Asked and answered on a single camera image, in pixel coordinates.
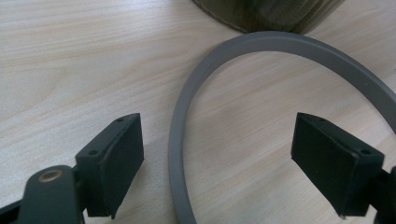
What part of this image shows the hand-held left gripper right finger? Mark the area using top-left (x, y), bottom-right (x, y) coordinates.
top-left (290, 112), bottom-right (386, 218)

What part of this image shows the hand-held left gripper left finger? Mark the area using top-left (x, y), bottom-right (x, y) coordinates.
top-left (75, 113), bottom-right (145, 219)

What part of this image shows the grey plastic ring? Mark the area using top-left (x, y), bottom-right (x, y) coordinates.
top-left (167, 30), bottom-right (396, 224)

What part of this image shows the ribbed translucent trash bin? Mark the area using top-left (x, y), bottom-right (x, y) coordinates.
top-left (191, 0), bottom-right (347, 35)

